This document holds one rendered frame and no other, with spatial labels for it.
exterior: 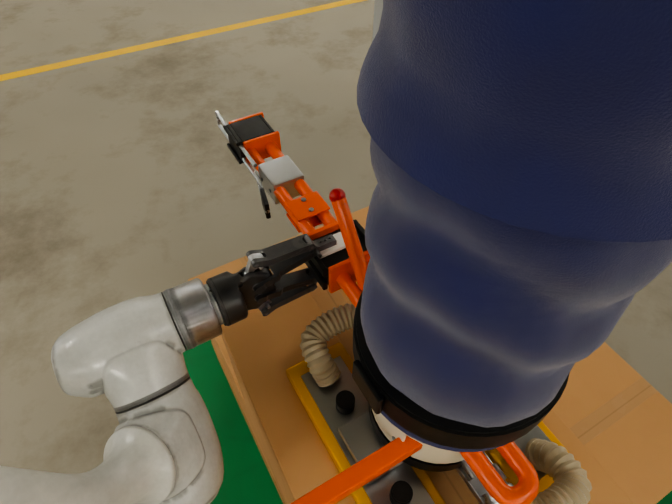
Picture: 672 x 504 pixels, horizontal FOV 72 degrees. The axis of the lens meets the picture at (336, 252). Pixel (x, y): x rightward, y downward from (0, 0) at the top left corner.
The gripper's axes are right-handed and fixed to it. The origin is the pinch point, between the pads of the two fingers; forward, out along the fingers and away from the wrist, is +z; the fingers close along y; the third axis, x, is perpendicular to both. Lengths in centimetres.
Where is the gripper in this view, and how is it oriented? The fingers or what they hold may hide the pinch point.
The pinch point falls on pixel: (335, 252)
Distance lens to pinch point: 74.1
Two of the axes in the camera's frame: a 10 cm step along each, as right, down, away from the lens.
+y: 0.0, 6.6, 7.5
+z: 8.7, -3.7, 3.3
